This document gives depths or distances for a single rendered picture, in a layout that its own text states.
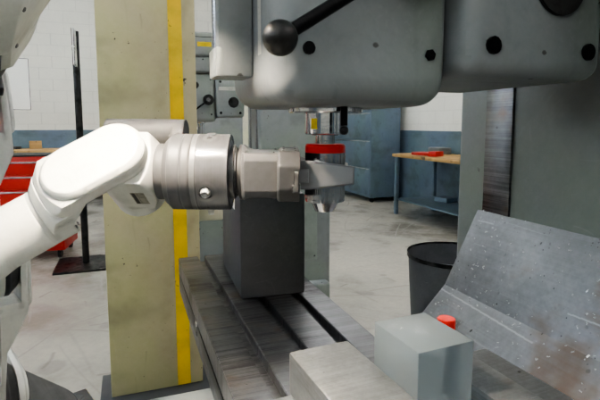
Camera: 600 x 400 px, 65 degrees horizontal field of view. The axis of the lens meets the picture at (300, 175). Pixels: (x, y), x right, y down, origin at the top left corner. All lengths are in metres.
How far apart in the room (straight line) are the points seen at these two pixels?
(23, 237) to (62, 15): 9.24
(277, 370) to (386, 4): 0.45
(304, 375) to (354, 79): 0.27
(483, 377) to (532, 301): 0.35
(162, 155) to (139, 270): 1.81
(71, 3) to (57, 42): 0.75
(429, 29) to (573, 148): 0.34
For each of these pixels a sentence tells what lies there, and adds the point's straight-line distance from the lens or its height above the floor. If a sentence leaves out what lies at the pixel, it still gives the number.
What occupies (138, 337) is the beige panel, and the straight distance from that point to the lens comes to 2.43.
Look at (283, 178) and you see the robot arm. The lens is 0.49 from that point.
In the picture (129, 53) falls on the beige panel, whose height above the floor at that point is 1.60.
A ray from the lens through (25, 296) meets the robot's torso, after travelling 1.13.
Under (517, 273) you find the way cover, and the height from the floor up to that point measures 1.07.
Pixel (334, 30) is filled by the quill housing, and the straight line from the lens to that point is 0.45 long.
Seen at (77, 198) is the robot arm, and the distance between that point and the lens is 0.53.
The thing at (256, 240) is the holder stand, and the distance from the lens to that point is 0.84.
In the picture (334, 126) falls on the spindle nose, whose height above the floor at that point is 1.29.
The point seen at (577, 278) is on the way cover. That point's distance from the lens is 0.74.
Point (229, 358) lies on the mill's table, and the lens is 0.68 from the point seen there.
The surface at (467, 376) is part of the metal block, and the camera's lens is 0.41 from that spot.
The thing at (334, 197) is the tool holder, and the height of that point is 1.21.
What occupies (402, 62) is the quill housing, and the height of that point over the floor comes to 1.35.
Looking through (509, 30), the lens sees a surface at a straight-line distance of 0.54.
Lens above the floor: 1.29
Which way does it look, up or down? 6 degrees down
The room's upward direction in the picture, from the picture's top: straight up
